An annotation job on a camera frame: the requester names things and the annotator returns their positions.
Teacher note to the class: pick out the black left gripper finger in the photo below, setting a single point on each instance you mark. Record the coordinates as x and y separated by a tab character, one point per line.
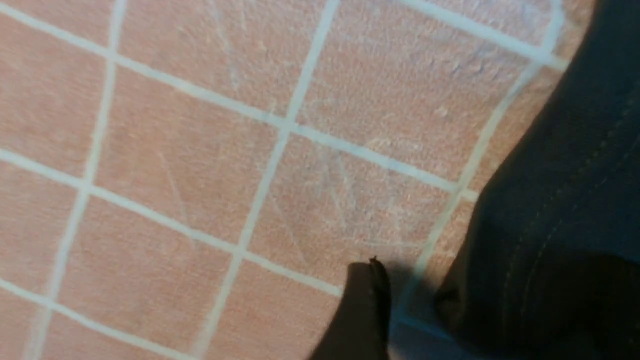
359	328

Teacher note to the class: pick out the pink checkered tablecloth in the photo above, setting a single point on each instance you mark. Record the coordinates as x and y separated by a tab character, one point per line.
189	179

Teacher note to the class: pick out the dark gray long-sleeve top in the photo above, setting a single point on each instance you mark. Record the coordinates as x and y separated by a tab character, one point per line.
549	267

